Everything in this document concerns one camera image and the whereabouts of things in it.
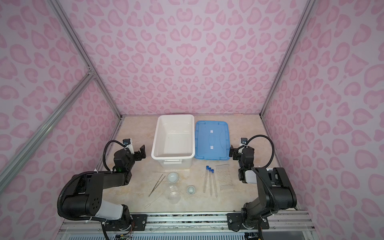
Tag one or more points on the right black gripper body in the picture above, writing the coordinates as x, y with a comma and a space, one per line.
236, 153

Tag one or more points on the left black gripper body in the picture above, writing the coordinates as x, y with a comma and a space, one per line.
139, 153

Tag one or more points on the blue cap test tube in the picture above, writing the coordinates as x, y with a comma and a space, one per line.
214, 182
206, 178
210, 181

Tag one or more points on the clear glass beaker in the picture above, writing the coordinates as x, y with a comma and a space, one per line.
173, 194

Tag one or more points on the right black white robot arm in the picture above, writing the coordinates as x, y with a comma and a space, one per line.
275, 192

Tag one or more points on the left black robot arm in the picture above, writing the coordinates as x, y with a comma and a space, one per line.
81, 199

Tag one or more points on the blue plastic bin lid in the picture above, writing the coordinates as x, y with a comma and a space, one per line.
212, 141

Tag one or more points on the clear plastic bag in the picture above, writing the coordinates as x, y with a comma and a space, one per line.
224, 177

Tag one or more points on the white plastic storage bin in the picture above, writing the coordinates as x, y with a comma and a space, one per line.
174, 142

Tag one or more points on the metal tweezers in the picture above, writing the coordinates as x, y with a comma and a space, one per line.
157, 184

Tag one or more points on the large white ceramic dish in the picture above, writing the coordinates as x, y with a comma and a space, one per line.
172, 178

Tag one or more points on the clear plastic pipette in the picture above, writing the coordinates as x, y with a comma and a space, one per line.
154, 200

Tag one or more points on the small white ceramic crucible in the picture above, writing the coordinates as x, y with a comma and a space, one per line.
191, 190

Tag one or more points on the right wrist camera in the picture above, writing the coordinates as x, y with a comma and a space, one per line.
243, 142

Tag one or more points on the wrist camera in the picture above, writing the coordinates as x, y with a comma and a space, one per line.
243, 142
128, 146

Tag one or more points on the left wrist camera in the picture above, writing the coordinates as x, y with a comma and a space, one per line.
128, 146

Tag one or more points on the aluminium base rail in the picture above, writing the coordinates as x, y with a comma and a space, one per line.
286, 225

